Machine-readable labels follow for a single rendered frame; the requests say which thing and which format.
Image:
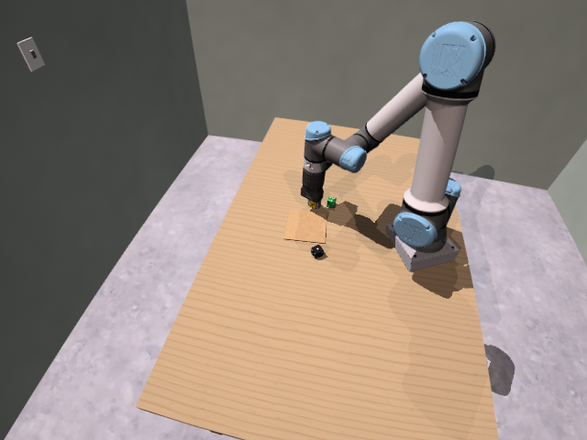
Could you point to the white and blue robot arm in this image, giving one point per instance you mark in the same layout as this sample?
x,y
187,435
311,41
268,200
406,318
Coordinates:
x,y
450,58

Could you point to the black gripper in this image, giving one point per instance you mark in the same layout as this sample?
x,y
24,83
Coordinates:
x,y
313,181

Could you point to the black die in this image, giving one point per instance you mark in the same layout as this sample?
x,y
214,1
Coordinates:
x,y
317,251

